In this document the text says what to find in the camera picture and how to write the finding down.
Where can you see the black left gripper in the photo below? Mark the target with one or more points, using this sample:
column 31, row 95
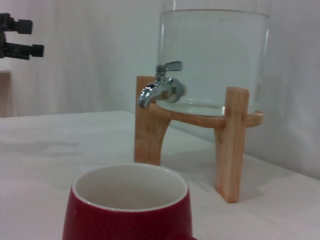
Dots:
column 2, row 37

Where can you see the red ceramic cup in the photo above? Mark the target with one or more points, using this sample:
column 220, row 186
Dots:
column 100, row 220

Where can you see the chrome faucet tap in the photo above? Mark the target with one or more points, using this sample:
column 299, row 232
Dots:
column 162, row 82

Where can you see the glass water dispenser jar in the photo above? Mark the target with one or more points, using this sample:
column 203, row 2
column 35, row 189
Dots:
column 220, row 62

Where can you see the wooden dispenser stand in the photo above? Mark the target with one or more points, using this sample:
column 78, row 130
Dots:
column 232, row 150

